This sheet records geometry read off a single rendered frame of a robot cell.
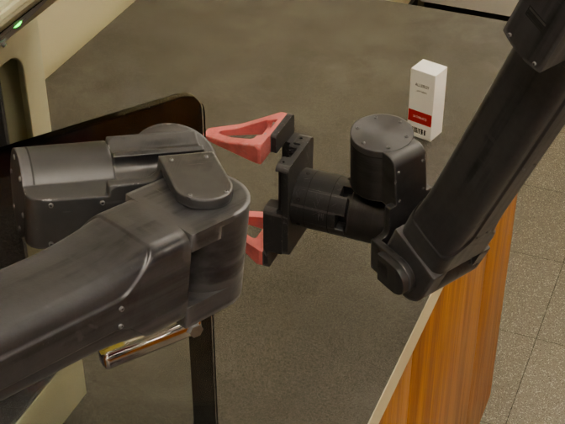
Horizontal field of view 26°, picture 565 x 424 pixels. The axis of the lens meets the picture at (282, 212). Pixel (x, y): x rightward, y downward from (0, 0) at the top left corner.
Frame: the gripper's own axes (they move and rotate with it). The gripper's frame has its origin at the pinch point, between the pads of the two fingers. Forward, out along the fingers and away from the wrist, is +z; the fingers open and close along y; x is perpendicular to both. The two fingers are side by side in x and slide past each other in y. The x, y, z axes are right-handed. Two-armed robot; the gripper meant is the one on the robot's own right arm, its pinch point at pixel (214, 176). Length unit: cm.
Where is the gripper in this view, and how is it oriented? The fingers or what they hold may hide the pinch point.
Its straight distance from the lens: 121.0
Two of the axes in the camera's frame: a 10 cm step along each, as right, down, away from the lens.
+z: -9.3, -2.2, 3.1
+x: -3.8, 5.4, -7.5
